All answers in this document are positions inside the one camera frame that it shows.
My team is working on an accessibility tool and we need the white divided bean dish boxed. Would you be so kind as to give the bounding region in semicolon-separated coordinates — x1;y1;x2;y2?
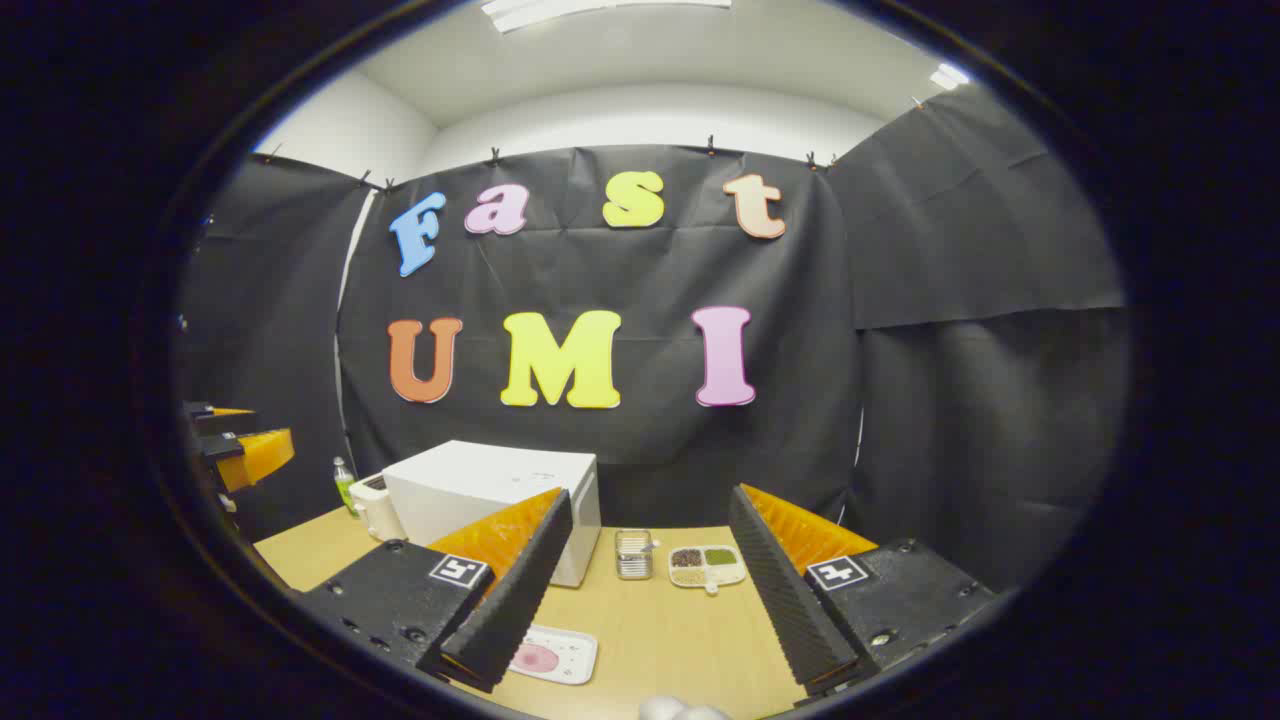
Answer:
668;545;748;596

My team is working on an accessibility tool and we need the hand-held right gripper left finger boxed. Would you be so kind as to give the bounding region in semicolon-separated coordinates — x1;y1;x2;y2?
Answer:
295;487;574;694

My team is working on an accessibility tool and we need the metal wire basket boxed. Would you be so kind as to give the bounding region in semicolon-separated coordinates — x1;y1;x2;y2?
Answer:
614;529;656;581

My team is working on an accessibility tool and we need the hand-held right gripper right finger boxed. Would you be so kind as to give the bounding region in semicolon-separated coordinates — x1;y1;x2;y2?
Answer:
728;483;1001;698

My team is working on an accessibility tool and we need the white microwave oven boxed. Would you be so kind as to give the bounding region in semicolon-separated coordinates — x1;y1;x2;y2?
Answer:
382;440;603;589

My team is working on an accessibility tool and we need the white square plate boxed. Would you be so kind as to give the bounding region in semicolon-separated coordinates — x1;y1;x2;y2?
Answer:
508;624;599;686

